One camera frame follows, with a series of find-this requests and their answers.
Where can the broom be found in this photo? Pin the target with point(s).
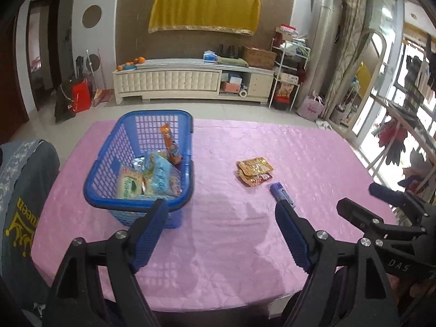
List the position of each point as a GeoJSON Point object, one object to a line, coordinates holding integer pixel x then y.
{"type": "Point", "coordinates": [100, 95]}

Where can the cream tv cabinet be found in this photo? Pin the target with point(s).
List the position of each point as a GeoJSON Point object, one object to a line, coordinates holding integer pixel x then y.
{"type": "Point", "coordinates": [170, 80]}

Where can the blue tissue pack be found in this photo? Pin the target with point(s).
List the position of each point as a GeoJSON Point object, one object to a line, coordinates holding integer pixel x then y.
{"type": "Point", "coordinates": [210, 57]}

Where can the white paper roll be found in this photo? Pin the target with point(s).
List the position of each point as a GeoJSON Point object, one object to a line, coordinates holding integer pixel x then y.
{"type": "Point", "coordinates": [243, 92]}

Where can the blue plastic basket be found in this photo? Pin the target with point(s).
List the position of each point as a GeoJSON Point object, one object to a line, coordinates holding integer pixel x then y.
{"type": "Point", "coordinates": [112, 133]}

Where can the grey printed chair cover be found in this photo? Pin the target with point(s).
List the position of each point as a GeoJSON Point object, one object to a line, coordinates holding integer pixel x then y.
{"type": "Point", "coordinates": [30, 184]}

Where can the purple chewing gum pack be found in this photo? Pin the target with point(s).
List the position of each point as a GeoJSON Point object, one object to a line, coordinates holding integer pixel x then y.
{"type": "Point", "coordinates": [279, 190]}

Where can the red bag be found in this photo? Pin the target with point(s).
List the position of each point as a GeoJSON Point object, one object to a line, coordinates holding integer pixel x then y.
{"type": "Point", "coordinates": [81, 95]}

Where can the clothes drying rack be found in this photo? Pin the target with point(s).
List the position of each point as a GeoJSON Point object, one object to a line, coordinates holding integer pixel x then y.
{"type": "Point", "coordinates": [395, 136]}

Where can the clear round cake packet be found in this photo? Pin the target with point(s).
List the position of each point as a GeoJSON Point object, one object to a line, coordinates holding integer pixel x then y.
{"type": "Point", "coordinates": [129, 184]}

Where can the orange spicy snack packet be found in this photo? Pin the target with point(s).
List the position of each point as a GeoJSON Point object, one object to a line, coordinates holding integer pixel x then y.
{"type": "Point", "coordinates": [253, 165]}

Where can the orange flat box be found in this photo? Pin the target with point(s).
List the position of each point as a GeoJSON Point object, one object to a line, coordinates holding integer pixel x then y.
{"type": "Point", "coordinates": [230, 87]}

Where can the round wall decoration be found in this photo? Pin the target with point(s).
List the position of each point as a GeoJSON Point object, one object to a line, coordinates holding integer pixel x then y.
{"type": "Point", "coordinates": [92, 16]}

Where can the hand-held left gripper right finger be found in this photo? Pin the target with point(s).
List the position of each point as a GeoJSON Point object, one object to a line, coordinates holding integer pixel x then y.
{"type": "Point", "coordinates": [293, 235]}

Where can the orange snack bar packet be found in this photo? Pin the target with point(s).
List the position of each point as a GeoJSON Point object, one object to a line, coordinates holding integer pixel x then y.
{"type": "Point", "coordinates": [170, 143]}

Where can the patterned curtain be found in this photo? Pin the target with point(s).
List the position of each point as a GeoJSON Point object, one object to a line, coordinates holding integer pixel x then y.
{"type": "Point", "coordinates": [352, 41]}

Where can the white blue small box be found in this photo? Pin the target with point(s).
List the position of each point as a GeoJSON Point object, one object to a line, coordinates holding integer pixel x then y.
{"type": "Point", "coordinates": [235, 78]}

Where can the black bag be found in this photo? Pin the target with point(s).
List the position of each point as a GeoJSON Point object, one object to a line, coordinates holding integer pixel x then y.
{"type": "Point", "coordinates": [64, 105]}

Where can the silver standing air conditioner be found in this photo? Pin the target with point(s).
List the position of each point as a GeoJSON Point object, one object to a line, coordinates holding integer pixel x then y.
{"type": "Point", "coordinates": [326, 41]}

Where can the bowl of oranges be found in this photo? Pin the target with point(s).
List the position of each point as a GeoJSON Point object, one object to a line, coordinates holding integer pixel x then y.
{"type": "Point", "coordinates": [131, 64]}

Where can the green folded cloth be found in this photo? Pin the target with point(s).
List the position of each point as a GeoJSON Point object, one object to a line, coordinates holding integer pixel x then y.
{"type": "Point", "coordinates": [231, 61]}

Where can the pink tote bag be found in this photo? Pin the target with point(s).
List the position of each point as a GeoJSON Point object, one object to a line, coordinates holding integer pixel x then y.
{"type": "Point", "coordinates": [310, 108]}

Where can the white metal shelf rack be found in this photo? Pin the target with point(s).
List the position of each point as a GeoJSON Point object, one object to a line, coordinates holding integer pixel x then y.
{"type": "Point", "coordinates": [289, 75]}

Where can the red spicy snack packet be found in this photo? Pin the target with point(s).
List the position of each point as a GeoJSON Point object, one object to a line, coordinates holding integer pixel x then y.
{"type": "Point", "coordinates": [259, 179]}

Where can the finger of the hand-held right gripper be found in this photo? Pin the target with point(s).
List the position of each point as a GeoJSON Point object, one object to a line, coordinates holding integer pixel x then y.
{"type": "Point", "coordinates": [354, 213]}
{"type": "Point", "coordinates": [388, 196]}

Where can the white slippers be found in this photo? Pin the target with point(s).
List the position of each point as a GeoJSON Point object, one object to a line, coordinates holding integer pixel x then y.
{"type": "Point", "coordinates": [323, 124]}

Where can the yellow fringed cloth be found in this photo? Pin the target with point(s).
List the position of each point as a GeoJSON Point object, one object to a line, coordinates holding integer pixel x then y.
{"type": "Point", "coordinates": [204, 6]}

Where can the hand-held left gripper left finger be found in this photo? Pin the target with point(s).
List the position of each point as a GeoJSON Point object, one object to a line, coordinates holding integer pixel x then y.
{"type": "Point", "coordinates": [151, 235]}

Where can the cardboard box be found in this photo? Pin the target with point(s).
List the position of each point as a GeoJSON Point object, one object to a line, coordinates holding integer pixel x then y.
{"type": "Point", "coordinates": [259, 58]}

